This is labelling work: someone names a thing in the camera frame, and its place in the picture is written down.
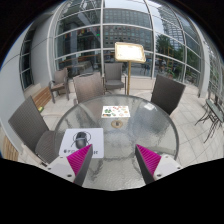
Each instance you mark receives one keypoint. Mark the black computer mouse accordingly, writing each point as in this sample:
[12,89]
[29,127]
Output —
[80,140]

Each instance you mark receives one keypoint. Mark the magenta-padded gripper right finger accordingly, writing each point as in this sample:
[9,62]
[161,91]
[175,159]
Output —
[166,165]

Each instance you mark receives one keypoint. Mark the white printed mouse pad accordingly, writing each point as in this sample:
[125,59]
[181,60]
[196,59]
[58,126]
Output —
[95,136]

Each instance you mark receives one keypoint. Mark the dark metal bistro table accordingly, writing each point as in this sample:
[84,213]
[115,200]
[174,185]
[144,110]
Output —
[215,111]

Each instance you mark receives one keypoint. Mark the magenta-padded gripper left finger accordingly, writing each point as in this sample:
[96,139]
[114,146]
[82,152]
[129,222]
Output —
[60,165]

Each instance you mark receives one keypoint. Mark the brown tape roll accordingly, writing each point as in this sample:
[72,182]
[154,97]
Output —
[113,124]

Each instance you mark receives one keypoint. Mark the wooden slat bench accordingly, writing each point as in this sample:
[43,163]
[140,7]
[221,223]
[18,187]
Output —
[10,150]
[42,97]

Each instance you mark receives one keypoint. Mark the colourful laminated menu card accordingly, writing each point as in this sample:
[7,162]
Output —
[116,111]

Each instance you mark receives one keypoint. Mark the gold menu stand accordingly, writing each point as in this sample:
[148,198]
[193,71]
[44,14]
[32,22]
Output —
[130,51]

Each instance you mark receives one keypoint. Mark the brown wicker chair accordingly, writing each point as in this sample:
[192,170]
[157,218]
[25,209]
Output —
[87,87]
[28,123]
[166,93]
[113,71]
[61,76]

